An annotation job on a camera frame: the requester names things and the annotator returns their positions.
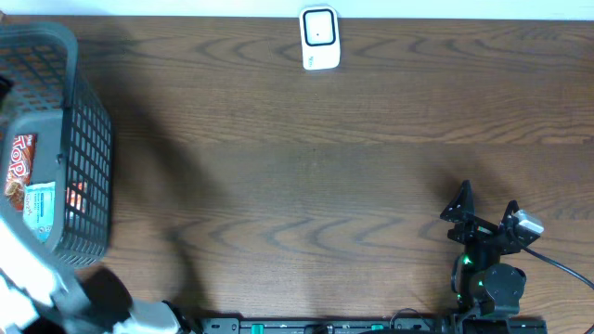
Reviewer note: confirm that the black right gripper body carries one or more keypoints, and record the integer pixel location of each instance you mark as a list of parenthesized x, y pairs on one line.
[(474, 231)]

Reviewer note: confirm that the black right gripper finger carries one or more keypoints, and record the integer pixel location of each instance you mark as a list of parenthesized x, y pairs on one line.
[(461, 207), (512, 208)]

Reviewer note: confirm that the light blue wipes packet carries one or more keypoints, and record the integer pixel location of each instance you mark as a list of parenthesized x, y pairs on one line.
[(39, 209)]

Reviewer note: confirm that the red Top snack packet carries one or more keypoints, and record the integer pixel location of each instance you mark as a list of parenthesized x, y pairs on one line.
[(19, 171)]

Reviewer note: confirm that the orange small carton box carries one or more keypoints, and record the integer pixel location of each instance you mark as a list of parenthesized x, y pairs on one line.
[(76, 196)]

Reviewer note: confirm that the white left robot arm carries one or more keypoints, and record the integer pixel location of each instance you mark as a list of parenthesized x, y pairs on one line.
[(39, 294)]

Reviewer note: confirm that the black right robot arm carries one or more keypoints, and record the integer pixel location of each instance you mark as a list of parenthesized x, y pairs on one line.
[(487, 288)]

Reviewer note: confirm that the white barcode scanner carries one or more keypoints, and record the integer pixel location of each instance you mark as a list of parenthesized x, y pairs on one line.
[(320, 37)]

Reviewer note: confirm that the dark grey plastic basket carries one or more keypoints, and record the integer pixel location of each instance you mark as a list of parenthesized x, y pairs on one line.
[(50, 98)]

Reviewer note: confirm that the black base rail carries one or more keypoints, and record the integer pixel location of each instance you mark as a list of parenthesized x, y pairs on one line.
[(407, 324)]

